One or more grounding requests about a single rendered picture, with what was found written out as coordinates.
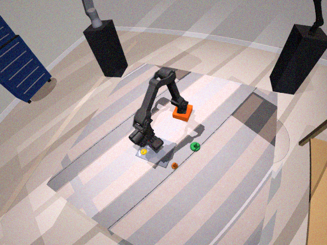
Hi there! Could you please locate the green gear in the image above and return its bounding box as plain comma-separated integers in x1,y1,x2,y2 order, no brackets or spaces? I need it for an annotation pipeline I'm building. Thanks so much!
190,142,201,151

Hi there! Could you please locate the brown gear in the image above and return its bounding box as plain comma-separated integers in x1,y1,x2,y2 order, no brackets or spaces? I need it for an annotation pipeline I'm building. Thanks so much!
171,163,178,169

